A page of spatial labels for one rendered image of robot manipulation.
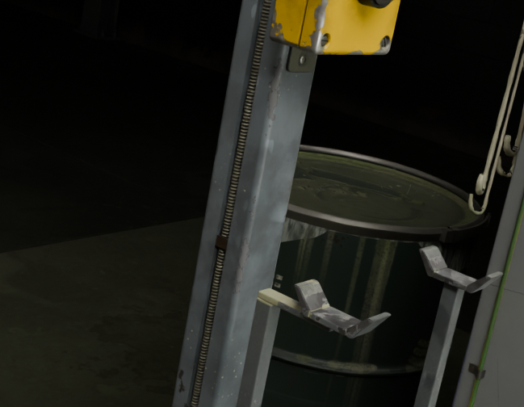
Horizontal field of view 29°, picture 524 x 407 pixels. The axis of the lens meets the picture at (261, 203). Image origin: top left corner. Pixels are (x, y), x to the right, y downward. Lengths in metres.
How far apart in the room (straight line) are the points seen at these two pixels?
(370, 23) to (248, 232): 0.22
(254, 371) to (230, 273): 0.13
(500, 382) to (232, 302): 0.54
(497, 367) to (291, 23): 0.69
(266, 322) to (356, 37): 0.26
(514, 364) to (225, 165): 0.59
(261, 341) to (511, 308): 0.58
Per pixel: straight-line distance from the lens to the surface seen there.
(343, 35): 0.89
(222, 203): 0.97
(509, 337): 1.40
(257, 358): 0.88
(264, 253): 0.99
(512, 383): 1.41
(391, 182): 2.31
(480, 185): 1.39
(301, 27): 0.87
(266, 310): 0.86
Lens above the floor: 1.41
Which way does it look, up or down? 16 degrees down
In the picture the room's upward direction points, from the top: 11 degrees clockwise
